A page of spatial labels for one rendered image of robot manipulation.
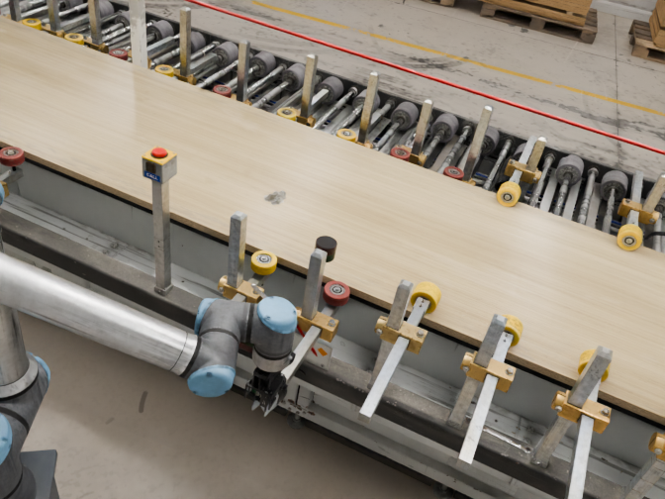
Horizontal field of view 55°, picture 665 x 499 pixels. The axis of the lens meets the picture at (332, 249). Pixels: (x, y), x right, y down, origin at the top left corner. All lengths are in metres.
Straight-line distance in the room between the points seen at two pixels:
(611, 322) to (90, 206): 1.83
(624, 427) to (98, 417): 1.88
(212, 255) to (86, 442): 0.89
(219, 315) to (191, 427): 1.30
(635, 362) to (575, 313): 0.22
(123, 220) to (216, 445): 0.93
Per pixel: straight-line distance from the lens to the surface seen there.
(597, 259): 2.42
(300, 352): 1.80
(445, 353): 2.07
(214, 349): 1.35
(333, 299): 1.90
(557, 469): 2.00
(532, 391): 2.09
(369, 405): 1.60
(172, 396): 2.77
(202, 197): 2.24
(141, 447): 2.65
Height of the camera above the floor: 2.21
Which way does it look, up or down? 39 degrees down
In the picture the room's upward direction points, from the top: 11 degrees clockwise
